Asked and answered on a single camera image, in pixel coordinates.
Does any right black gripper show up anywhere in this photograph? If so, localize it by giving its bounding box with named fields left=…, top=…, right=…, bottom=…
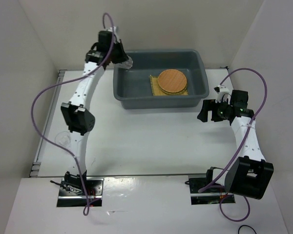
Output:
left=197, top=98, right=232, bottom=122

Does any clear plastic cup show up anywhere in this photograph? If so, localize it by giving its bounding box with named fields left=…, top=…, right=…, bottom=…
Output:
left=114, top=56, right=133, bottom=70
left=54, top=131, right=71, bottom=150

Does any square bamboo mat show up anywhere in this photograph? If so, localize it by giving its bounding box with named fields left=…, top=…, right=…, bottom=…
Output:
left=149, top=75, right=188, bottom=96

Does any orange round woven coaster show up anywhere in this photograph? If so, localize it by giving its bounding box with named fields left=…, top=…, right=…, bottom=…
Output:
left=158, top=69, right=188, bottom=92

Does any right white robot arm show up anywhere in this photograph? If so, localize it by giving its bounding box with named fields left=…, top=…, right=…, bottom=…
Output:
left=197, top=85, right=274, bottom=199

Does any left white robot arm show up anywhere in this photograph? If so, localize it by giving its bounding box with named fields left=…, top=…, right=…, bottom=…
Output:
left=61, top=26, right=132, bottom=195

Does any grey plastic bin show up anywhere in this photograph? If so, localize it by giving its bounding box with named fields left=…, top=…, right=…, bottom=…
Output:
left=113, top=49, right=209, bottom=109

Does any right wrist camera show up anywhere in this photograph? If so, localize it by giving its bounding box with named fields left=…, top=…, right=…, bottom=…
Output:
left=214, top=85, right=230, bottom=103

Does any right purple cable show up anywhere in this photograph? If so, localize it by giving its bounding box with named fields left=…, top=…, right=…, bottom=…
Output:
left=198, top=68, right=268, bottom=222

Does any purple cable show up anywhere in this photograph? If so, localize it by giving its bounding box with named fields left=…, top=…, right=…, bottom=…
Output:
left=30, top=12, right=118, bottom=216
left=198, top=68, right=268, bottom=222

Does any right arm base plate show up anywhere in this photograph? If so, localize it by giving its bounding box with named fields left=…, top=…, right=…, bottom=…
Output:
left=185, top=174, right=235, bottom=205

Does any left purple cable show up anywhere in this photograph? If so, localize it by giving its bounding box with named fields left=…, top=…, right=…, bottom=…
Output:
left=30, top=12, right=118, bottom=216

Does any black cable loop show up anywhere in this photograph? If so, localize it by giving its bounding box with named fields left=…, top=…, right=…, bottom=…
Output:
left=238, top=224, right=257, bottom=234

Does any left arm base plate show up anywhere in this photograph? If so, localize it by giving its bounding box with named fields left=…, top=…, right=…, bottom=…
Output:
left=56, top=177, right=104, bottom=208

